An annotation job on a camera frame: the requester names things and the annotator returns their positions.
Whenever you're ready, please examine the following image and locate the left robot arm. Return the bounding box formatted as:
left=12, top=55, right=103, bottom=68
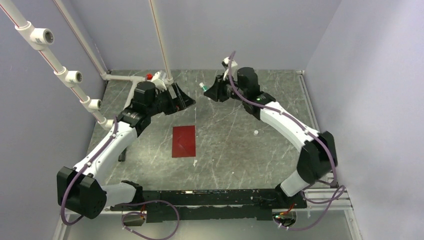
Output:
left=56, top=81, right=196, bottom=226

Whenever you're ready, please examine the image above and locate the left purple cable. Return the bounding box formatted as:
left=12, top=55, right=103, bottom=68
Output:
left=60, top=115, right=181, bottom=240

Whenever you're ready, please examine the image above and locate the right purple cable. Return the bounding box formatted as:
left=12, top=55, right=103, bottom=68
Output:
left=227, top=50, right=347, bottom=232

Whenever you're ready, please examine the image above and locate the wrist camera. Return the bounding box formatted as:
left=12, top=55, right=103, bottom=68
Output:
left=221, top=56, right=238, bottom=81
left=150, top=70, right=174, bottom=91

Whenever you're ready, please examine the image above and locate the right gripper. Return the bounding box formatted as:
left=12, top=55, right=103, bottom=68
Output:
left=204, top=73, right=247, bottom=103

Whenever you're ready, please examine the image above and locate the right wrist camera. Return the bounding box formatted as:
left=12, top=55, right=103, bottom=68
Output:
left=221, top=56, right=238, bottom=81

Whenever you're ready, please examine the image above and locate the white pvc pipe frame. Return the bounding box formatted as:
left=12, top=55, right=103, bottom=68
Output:
left=0, top=0, right=174, bottom=131

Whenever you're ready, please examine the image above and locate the green glue stick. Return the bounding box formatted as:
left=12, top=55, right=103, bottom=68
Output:
left=199, top=82, right=209, bottom=93

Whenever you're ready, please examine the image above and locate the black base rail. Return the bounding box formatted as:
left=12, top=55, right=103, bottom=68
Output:
left=110, top=188, right=307, bottom=223

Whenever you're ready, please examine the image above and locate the purple cable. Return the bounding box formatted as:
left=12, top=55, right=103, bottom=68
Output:
left=60, top=115, right=181, bottom=240
left=227, top=50, right=347, bottom=232

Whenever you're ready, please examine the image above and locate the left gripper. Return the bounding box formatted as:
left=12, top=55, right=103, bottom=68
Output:
left=147, top=82, right=196, bottom=117

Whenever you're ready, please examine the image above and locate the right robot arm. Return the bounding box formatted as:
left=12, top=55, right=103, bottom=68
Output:
left=199, top=67, right=338, bottom=208

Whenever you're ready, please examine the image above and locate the red envelope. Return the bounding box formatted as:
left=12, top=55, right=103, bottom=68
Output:
left=171, top=125, right=196, bottom=158

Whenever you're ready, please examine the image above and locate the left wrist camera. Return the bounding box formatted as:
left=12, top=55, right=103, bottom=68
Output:
left=150, top=70, right=174, bottom=91

